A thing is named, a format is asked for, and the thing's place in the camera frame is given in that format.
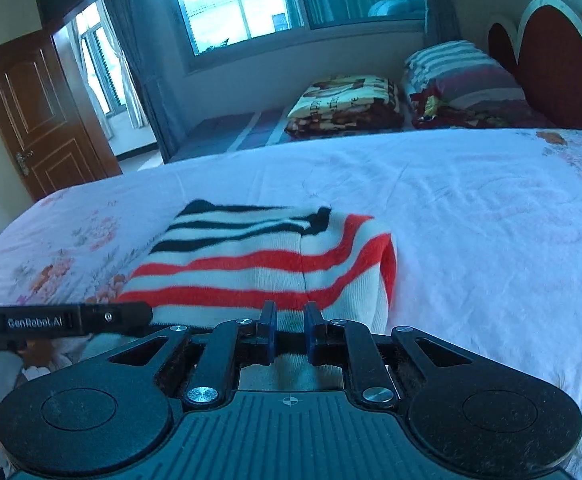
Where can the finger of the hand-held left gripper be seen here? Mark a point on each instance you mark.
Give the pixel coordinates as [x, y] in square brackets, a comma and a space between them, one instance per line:
[121, 316]

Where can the blue-grey curtain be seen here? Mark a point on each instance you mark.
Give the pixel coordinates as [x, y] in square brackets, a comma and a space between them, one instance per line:
[136, 60]

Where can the brown wooden door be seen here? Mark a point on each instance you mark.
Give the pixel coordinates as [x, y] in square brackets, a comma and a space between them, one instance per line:
[41, 115]

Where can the red black white striped sweater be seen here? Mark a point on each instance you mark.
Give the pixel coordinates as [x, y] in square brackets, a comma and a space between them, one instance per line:
[251, 265]

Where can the striped pillow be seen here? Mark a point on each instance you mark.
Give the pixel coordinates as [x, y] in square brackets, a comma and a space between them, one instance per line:
[463, 85]

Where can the striped bed sheet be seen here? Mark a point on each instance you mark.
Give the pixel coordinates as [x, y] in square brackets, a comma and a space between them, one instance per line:
[231, 135]

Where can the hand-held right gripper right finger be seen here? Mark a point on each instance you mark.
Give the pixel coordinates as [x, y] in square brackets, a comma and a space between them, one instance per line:
[312, 337]

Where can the colourful patterned pillow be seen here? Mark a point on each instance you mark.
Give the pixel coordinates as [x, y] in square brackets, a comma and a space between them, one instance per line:
[346, 107]

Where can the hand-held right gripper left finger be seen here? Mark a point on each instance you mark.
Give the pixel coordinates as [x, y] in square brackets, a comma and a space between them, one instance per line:
[270, 337]

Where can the pink floral bedspread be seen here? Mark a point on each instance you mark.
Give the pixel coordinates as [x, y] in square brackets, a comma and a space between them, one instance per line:
[471, 200]

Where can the white curtain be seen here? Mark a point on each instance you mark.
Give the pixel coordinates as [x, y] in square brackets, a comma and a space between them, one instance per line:
[123, 75]

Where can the red and white headboard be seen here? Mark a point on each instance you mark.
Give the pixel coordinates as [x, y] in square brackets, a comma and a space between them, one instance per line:
[556, 50]

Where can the teal cloth bundle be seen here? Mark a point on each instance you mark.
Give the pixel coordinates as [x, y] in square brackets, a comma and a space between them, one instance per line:
[396, 6]

